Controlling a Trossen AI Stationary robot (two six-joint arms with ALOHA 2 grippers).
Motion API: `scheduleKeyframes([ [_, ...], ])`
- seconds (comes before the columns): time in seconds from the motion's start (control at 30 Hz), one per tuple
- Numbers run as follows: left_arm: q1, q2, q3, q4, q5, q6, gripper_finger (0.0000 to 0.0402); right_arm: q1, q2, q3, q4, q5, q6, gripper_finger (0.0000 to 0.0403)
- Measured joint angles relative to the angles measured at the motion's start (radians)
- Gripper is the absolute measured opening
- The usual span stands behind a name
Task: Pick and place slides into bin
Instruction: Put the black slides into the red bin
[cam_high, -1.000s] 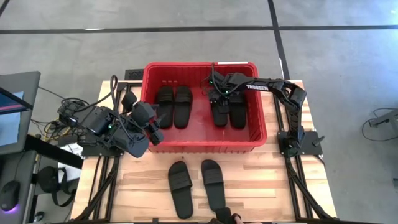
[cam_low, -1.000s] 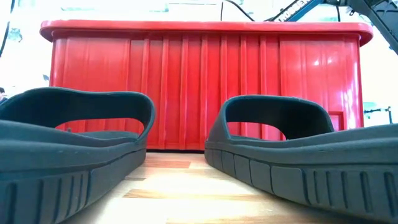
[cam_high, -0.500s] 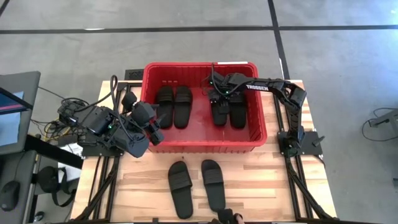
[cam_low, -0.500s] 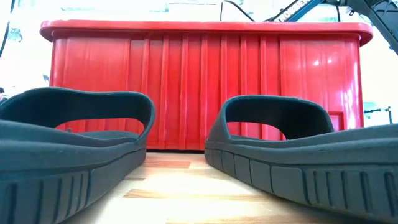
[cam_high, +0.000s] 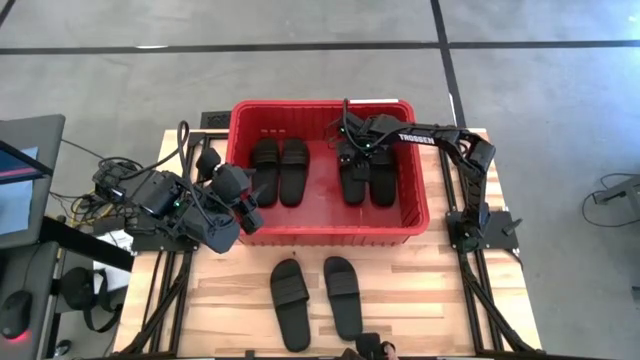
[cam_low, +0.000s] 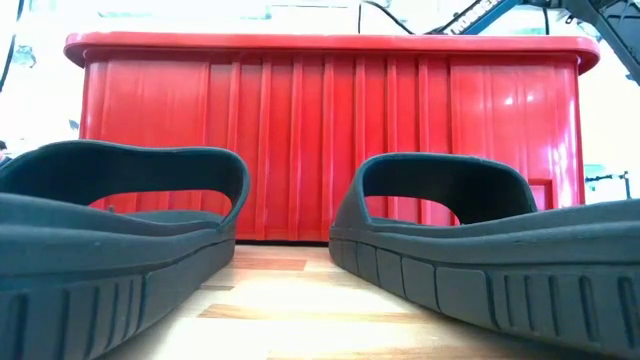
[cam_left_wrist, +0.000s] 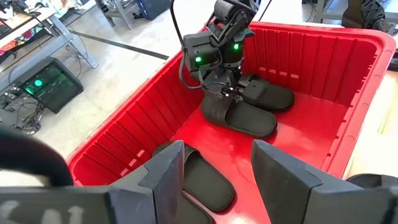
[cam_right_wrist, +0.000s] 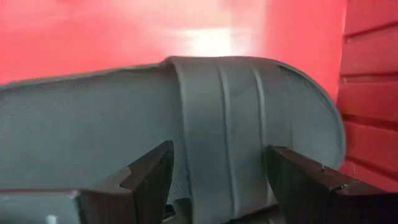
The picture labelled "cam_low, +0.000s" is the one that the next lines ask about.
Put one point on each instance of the black slide sandal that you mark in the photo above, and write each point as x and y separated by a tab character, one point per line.
100	250
500	250

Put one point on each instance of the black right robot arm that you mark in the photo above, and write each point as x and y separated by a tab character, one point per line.
480	15

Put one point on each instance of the red plastic bin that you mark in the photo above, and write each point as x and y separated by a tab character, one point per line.
325	125

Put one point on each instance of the black background stand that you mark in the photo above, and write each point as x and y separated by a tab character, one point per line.
626	187

